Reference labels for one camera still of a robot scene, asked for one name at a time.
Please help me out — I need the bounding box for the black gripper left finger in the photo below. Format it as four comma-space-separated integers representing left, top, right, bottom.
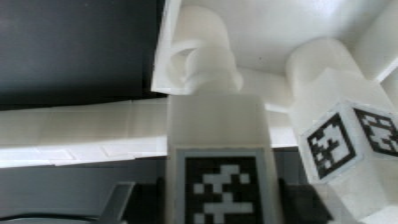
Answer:
123, 178, 166, 224

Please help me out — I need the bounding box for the white chair seat plate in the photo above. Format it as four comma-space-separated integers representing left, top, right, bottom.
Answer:
152, 0, 398, 111

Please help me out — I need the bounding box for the white tagged chair leg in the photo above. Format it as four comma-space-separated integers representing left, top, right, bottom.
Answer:
290, 69, 398, 224

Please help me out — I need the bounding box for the white U-shaped fence frame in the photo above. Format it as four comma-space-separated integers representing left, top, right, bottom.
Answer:
0, 95, 297, 168

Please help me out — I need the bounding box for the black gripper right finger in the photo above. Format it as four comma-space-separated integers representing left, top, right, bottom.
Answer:
280, 180, 335, 224

